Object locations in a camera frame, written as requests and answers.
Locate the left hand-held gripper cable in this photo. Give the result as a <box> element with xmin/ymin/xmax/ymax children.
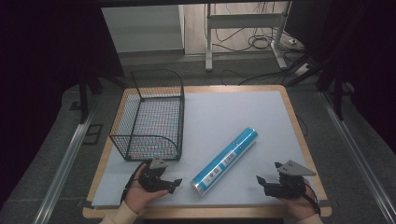
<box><xmin>120</xmin><ymin>161</ymin><xmax>148</xmax><ymax>205</ymax></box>

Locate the black floor bracket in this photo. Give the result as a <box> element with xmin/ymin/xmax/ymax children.
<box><xmin>81</xmin><ymin>123</ymin><xmax>105</xmax><ymax>146</ymax></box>

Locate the black metal stand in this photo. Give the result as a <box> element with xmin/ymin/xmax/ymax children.
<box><xmin>332</xmin><ymin>73</ymin><xmax>347</xmax><ymax>121</ymax></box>
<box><xmin>77</xmin><ymin>72</ymin><xmax>105</xmax><ymax>125</ymax></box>

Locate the blue plastic wrap roll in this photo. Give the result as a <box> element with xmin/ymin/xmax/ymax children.
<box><xmin>191</xmin><ymin>126</ymin><xmax>260</xmax><ymax>197</ymax></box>

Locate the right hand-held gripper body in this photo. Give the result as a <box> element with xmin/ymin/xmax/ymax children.
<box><xmin>263</xmin><ymin>160</ymin><xmax>318</xmax><ymax>200</ymax></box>

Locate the right hand-held gripper cable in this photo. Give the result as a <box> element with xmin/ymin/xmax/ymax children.
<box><xmin>302</xmin><ymin>182</ymin><xmax>322</xmax><ymax>217</ymax></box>

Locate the tangle of black floor cables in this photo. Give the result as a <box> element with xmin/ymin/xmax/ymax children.
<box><xmin>214</xmin><ymin>3</ymin><xmax>307</xmax><ymax>87</ymax></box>

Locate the aluminium floor rail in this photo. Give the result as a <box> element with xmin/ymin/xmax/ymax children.
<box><xmin>32</xmin><ymin>99</ymin><xmax>101</xmax><ymax>224</ymax></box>
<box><xmin>319</xmin><ymin>91</ymin><xmax>396</xmax><ymax>219</ymax></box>

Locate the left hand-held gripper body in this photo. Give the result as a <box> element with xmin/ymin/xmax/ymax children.
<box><xmin>137</xmin><ymin>157</ymin><xmax>171</xmax><ymax>193</ymax></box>

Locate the white power strip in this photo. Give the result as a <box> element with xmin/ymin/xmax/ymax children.
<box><xmin>293</xmin><ymin>63</ymin><xmax>313</xmax><ymax>77</ymax></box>

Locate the pale grey table mat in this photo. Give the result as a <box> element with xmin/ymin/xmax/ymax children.
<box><xmin>91</xmin><ymin>90</ymin><xmax>320</xmax><ymax>208</ymax></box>

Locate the pale grey wall panel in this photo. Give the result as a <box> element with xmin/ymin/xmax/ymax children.
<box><xmin>100</xmin><ymin>4</ymin><xmax>185</xmax><ymax>54</ymax></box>

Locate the white metal desk frame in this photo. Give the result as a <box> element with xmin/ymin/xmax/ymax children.
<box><xmin>204</xmin><ymin>2</ymin><xmax>290</xmax><ymax>73</ymax></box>

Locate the black wire mesh basket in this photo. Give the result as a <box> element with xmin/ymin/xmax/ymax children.
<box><xmin>109</xmin><ymin>68</ymin><xmax>186</xmax><ymax>162</ymax></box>

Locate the dark curtain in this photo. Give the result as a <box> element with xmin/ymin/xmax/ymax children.
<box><xmin>0</xmin><ymin>0</ymin><xmax>126</xmax><ymax>206</ymax></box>
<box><xmin>314</xmin><ymin>0</ymin><xmax>396</xmax><ymax>153</ymax></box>

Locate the hand-held gripper cable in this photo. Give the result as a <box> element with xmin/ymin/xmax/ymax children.
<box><xmin>120</xmin><ymin>161</ymin><xmax>148</xmax><ymax>205</ymax></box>
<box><xmin>302</xmin><ymin>182</ymin><xmax>322</xmax><ymax>217</ymax></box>

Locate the person's right hand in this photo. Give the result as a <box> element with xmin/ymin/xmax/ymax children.
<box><xmin>277</xmin><ymin>178</ymin><xmax>319</xmax><ymax>221</ymax></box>

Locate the person's left hand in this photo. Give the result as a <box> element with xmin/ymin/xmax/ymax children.
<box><xmin>123</xmin><ymin>163</ymin><xmax>171</xmax><ymax>215</ymax></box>

